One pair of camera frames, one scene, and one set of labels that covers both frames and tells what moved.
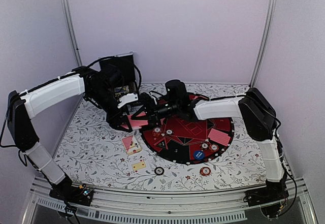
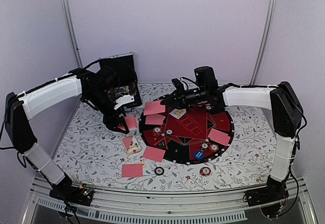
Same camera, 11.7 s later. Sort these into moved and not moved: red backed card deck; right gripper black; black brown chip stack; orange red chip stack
Moved: red backed card deck; right gripper black
Not moved: black brown chip stack; orange red chip stack
